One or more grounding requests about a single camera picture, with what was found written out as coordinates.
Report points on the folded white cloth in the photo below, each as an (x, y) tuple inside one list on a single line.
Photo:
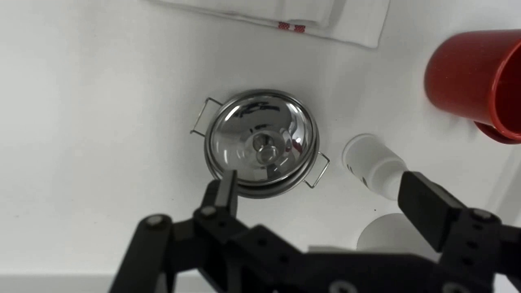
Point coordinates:
[(304, 14)]

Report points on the small white bottle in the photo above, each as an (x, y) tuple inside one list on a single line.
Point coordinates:
[(375, 164)]

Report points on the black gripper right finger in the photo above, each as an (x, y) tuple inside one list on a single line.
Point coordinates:
[(462, 239)]

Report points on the open silver cup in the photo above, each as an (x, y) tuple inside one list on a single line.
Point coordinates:
[(271, 191)]

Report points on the red plastic cup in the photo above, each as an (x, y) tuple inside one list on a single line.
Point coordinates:
[(473, 82)]

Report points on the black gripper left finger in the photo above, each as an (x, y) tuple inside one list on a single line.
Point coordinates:
[(217, 239)]

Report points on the steel bowl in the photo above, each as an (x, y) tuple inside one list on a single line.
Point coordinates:
[(245, 125)]

